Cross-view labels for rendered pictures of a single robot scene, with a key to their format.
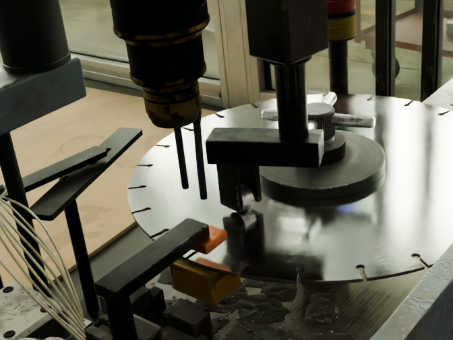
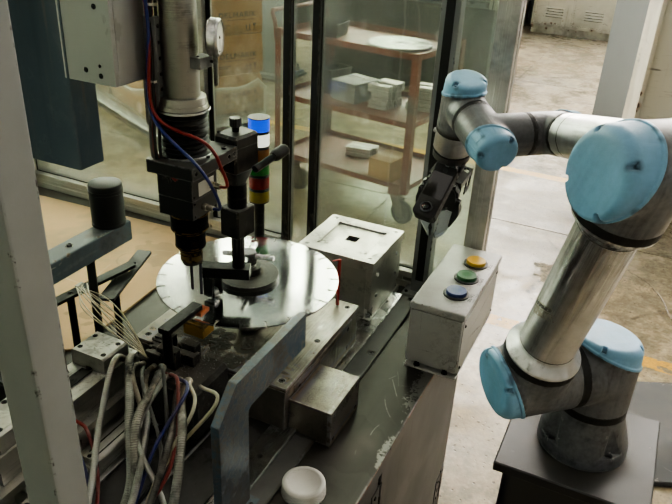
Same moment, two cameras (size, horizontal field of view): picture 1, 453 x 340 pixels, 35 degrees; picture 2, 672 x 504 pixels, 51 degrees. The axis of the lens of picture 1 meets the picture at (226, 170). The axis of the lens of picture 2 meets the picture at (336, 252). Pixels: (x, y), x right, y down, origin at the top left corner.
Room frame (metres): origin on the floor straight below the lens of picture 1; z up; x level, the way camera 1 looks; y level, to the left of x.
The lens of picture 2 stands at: (-0.57, 0.09, 1.60)
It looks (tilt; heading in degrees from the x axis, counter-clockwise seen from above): 28 degrees down; 343
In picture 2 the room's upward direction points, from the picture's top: 3 degrees clockwise
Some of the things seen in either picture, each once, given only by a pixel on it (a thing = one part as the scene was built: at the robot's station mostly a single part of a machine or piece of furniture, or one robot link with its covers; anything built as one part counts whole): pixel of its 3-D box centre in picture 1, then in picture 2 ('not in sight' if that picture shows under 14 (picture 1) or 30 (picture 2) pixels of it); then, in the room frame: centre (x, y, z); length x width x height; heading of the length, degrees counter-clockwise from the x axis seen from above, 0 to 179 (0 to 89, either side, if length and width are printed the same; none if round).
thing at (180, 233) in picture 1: (167, 289); (184, 331); (0.40, 0.05, 0.95); 0.10 x 0.03 x 0.07; 139
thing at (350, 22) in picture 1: (337, 23); (259, 194); (0.85, -0.15, 0.98); 0.05 x 0.04 x 0.03; 49
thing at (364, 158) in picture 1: (318, 152); (248, 271); (0.55, -0.08, 0.96); 0.11 x 0.11 x 0.03
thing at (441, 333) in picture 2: not in sight; (454, 307); (0.56, -0.51, 0.82); 0.28 x 0.11 x 0.15; 139
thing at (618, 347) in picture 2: not in sight; (598, 364); (0.22, -0.61, 0.91); 0.13 x 0.12 x 0.14; 92
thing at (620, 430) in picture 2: not in sight; (586, 418); (0.22, -0.61, 0.80); 0.15 x 0.15 x 0.10
